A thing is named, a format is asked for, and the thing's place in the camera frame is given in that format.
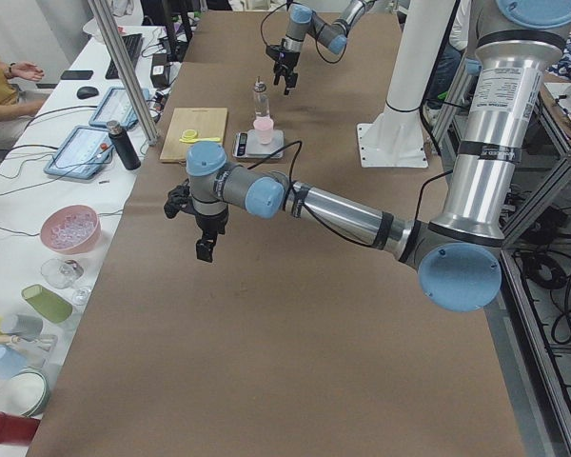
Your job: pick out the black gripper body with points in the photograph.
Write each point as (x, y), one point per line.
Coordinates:
(208, 224)
(285, 60)

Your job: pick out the glass sauce bottle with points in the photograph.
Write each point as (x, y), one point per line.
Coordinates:
(260, 99)

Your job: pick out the pink plastic cup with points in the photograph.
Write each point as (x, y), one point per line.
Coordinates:
(263, 128)

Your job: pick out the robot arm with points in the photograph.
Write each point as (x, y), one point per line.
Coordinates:
(454, 254)
(330, 38)

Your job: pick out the digital kitchen scale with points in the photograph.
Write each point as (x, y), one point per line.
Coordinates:
(247, 146)

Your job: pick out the green cup lying down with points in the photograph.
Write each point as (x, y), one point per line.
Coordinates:
(47, 303)

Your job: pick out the grey cup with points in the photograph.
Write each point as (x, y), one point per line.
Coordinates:
(22, 325)

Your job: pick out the light blue cup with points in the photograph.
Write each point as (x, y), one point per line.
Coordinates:
(11, 362)

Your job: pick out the red cup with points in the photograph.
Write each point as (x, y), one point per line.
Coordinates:
(17, 430)

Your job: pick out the lemon slice near knife tip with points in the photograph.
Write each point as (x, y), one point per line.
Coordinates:
(189, 135)

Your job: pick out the yellow plastic knife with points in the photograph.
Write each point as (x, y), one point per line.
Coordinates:
(192, 140)

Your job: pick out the black thermos bottle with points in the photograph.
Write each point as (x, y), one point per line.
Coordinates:
(123, 146)

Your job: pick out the wooden cutting board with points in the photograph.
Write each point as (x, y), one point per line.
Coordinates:
(189, 126)

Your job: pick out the near blue tablet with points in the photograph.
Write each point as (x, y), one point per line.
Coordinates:
(82, 154)

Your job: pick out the blue tablet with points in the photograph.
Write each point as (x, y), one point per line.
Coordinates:
(82, 154)
(115, 105)

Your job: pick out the far blue tablet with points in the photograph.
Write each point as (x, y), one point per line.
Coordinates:
(115, 105)

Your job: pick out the pink bowl with ice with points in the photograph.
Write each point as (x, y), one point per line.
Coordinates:
(71, 230)

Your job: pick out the black power box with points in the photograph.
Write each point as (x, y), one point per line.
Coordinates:
(160, 70)

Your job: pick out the wine glass lying down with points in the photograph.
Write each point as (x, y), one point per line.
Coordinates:
(63, 274)

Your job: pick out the black computer mouse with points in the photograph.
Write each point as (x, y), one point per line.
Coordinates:
(86, 92)

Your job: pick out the black smartphone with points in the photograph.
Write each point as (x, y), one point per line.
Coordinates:
(76, 75)

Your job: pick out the seated person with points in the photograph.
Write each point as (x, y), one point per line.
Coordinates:
(18, 107)

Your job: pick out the white green bowl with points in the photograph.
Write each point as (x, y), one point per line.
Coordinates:
(25, 394)

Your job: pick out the aluminium frame post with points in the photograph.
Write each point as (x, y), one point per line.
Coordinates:
(119, 55)

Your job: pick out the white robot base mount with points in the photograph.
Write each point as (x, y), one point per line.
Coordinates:
(395, 138)

